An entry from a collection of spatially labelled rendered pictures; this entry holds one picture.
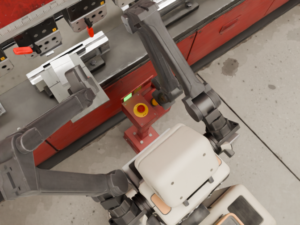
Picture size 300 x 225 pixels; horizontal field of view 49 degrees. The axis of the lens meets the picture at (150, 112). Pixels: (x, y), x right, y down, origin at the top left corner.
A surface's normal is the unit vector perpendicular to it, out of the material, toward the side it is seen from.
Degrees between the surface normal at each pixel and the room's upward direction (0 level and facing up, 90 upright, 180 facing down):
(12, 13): 90
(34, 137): 62
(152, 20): 27
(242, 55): 0
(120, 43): 0
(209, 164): 48
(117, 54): 0
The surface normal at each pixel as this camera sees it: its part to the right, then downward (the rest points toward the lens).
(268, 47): 0.06, -0.30
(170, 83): 0.51, 0.45
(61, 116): 0.89, -0.33
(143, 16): 0.29, 0.11
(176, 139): -0.40, -0.72
